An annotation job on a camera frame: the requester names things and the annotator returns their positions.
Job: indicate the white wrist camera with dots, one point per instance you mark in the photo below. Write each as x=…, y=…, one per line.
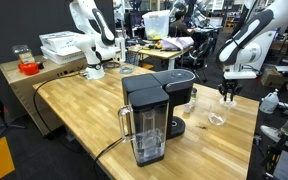
x=240, y=75

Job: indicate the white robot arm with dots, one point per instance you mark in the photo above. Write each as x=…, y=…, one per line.
x=250, y=30

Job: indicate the white coffee pod red foil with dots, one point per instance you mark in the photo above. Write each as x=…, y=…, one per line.
x=187, y=110

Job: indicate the black office chair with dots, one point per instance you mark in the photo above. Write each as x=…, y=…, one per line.
x=199, y=56

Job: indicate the seated person black shirt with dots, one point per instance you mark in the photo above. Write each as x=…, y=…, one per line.
x=179, y=28

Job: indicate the clear plastic storage bin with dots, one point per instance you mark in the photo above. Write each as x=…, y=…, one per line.
x=156, y=25

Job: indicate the cardboard box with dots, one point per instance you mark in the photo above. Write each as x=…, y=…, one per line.
x=271, y=78

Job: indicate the idle white robot arm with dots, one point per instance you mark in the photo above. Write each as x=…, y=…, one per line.
x=94, y=43

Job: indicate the wooden background table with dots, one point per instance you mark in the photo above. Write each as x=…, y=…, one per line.
x=157, y=52

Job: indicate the black table clamps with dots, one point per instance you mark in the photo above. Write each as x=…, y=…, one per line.
x=285, y=160

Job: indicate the black tripod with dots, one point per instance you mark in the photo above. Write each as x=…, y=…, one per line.
x=5, y=126

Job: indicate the pink cloth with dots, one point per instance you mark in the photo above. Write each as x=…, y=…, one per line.
x=177, y=42

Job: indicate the clear glass jar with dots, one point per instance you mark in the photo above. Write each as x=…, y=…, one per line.
x=217, y=119

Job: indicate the orange plastic bowl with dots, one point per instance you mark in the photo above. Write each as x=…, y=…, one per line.
x=29, y=68

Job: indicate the clear water tank black lid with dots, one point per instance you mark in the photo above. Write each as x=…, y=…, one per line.
x=150, y=133

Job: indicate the white plastic bottle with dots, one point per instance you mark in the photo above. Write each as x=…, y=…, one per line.
x=269, y=103

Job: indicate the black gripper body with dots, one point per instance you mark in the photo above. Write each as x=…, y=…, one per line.
x=230, y=86

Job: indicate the clear plastic storage jar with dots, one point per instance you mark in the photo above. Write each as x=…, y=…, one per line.
x=23, y=53

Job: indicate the black coffee machine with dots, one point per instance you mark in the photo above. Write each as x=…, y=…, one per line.
x=177, y=83

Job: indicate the beige cabinet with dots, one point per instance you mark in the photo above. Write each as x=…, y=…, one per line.
x=17, y=93

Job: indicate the clear glass jar lid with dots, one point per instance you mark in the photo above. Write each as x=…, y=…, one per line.
x=227, y=105

